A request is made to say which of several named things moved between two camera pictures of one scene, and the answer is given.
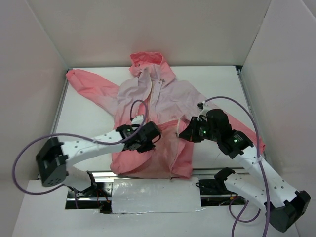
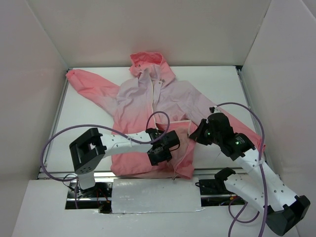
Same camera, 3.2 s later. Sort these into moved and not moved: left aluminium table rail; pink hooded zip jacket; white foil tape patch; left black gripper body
Moved: left black gripper body
Not moved: white foil tape patch; pink hooded zip jacket; left aluminium table rail
